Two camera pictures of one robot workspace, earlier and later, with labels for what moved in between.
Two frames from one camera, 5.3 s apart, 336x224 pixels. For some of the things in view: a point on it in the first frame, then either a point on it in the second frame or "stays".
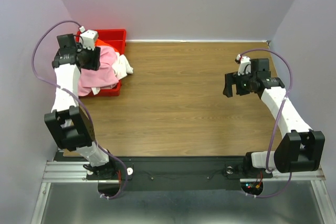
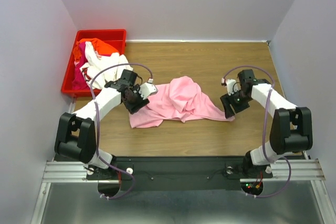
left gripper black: [95, 64] to [140, 103]
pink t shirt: [105, 76] to [179, 99]
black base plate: [180, 173] stays
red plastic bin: [117, 39] stays
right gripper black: [233, 78] to [227, 99]
